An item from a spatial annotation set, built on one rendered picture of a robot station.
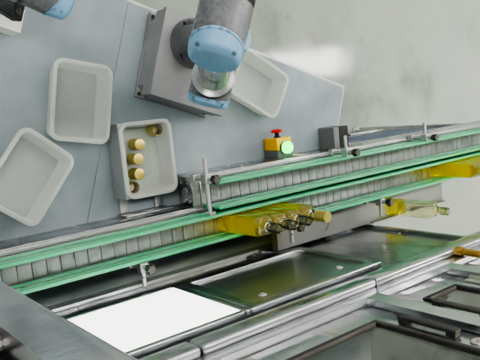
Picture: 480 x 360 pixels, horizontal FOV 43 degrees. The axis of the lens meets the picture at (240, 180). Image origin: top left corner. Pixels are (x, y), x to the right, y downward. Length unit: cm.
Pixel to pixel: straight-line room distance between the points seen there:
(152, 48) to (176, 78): 11
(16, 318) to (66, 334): 6
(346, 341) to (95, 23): 113
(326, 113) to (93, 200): 100
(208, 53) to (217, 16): 8
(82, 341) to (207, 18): 96
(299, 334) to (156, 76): 86
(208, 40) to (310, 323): 67
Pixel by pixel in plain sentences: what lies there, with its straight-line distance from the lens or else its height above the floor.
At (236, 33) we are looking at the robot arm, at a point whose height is 143.
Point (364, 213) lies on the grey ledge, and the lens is 236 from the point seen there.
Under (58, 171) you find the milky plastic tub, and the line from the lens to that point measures 175.
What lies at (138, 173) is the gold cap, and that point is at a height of 81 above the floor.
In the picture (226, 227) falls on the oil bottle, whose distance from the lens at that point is 186.
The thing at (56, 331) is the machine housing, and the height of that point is 204.
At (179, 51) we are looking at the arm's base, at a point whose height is 88.
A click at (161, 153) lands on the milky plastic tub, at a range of 188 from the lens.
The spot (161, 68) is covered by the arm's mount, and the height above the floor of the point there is 85.
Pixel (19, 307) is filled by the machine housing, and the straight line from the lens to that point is 49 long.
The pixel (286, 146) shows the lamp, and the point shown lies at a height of 85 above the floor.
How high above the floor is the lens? 242
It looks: 52 degrees down
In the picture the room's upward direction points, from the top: 93 degrees clockwise
